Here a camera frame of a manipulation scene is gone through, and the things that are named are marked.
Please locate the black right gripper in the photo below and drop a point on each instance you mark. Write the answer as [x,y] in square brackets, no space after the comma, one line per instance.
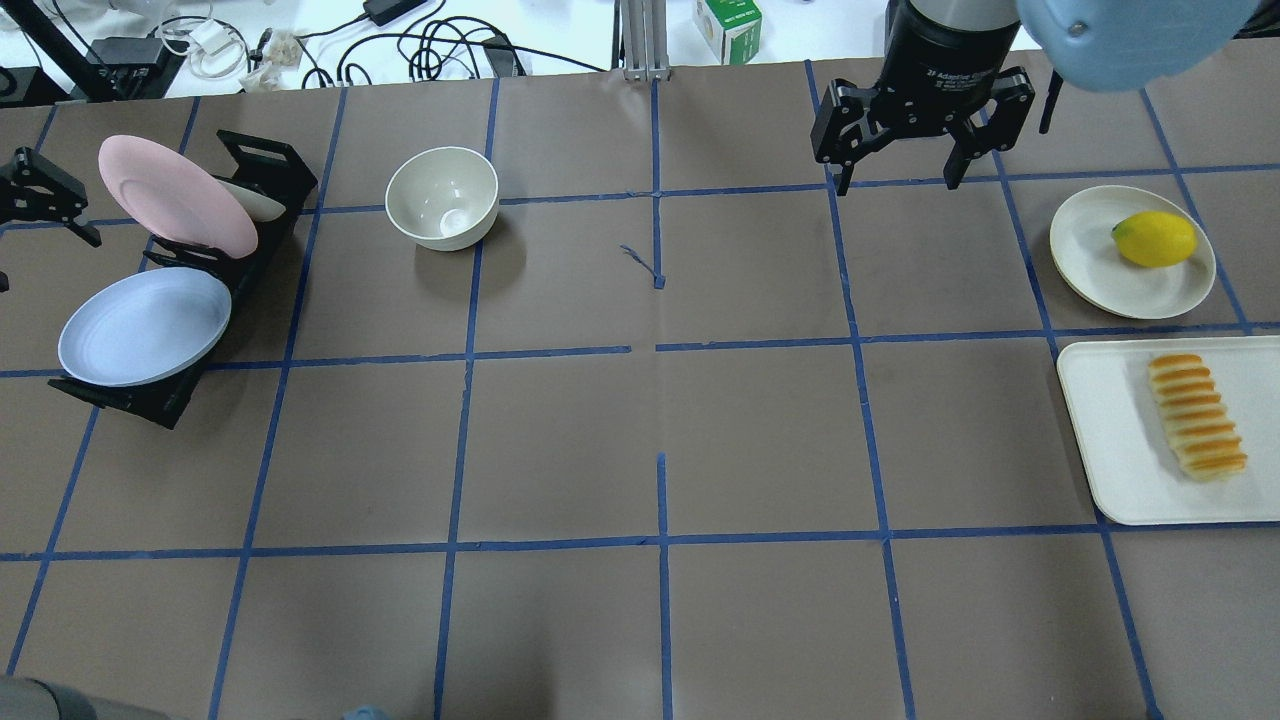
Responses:
[932,62]

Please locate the green white carton box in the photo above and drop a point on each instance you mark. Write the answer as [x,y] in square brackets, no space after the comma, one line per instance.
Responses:
[732,29]

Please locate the aluminium frame post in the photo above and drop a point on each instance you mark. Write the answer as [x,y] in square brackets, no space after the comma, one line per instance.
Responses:
[639,47]

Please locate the black plate rack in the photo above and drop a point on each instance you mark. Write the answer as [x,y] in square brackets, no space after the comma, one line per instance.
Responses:
[268,166]

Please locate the small cream plate in rack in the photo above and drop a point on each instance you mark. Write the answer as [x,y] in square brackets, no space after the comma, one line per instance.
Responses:
[259,207]

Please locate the yellow lemon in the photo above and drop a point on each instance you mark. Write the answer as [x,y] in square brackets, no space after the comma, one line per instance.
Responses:
[1155,239]

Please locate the pink plate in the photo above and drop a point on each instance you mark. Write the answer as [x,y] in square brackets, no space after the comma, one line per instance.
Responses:
[173,198]

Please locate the white rectangular tray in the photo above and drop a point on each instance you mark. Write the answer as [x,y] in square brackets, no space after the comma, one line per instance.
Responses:
[1132,472]

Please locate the black power adapter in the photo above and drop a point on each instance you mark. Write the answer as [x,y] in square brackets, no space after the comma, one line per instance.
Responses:
[383,12]

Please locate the light blue plate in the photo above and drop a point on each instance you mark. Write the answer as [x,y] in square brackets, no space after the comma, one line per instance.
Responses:
[146,327]

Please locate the striped bread roll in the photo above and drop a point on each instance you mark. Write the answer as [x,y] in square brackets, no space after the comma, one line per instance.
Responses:
[1197,425]

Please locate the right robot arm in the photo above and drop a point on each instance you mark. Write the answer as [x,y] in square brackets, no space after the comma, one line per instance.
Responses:
[1118,46]

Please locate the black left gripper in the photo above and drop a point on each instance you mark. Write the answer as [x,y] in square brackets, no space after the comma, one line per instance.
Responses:
[32,187]

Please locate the cream plate under lemon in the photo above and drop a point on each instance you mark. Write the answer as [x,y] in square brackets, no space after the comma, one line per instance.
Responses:
[1085,252]

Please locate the loose blue tape strip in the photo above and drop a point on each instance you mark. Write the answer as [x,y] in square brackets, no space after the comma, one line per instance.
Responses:
[658,278]

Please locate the cream ceramic bowl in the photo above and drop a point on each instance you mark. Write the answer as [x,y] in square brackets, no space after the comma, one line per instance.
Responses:
[445,199]

